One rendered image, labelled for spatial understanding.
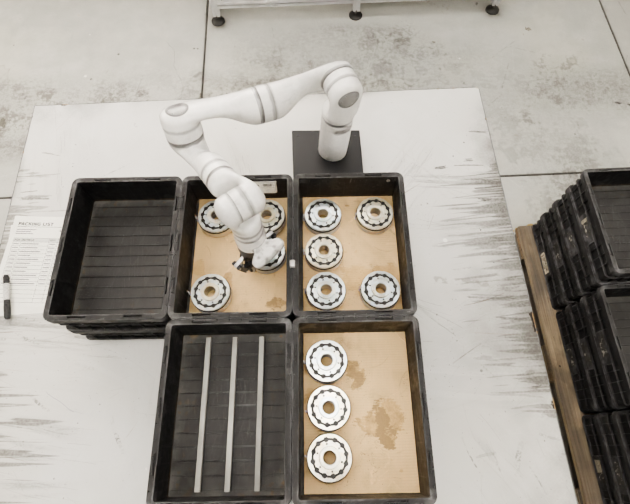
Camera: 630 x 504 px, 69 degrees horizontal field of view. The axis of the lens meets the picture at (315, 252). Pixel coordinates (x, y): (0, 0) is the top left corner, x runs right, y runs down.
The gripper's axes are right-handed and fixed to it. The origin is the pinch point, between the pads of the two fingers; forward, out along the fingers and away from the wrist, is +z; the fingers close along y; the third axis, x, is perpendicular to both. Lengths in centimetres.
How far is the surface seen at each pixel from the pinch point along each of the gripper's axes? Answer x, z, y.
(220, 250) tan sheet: -10.8, 2.2, 4.5
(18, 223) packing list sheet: -71, 15, 40
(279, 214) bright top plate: -5.5, -0.8, -13.6
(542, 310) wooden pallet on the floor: 75, 71, -79
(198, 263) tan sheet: -12.3, 2.3, 11.2
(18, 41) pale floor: -238, 86, -17
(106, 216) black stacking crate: -42.7, 2.4, 19.7
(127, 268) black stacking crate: -25.5, 2.5, 25.5
